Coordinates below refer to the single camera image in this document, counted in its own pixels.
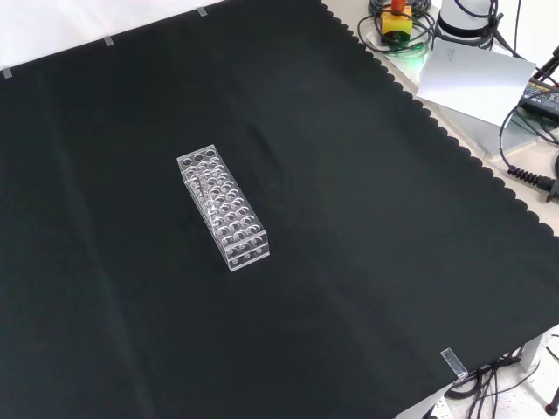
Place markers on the black bench cloth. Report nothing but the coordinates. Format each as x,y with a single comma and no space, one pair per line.
349,218

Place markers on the grey table leg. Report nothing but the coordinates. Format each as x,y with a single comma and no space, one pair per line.
533,353

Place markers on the black power adapter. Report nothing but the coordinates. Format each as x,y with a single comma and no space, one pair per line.
541,96

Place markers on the clear tape strip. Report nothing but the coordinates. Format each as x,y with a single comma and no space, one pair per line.
453,361

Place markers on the yellow stop button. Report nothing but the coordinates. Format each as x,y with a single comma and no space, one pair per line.
396,24

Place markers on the black tripod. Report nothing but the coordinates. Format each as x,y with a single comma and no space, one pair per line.
549,65

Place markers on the clear plastic test tube rack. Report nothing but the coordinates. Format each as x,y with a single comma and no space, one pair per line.
245,256

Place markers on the pale board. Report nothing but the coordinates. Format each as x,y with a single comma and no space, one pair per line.
474,78

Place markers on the grey tape piece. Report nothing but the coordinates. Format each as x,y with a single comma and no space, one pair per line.
109,41
202,11
8,73

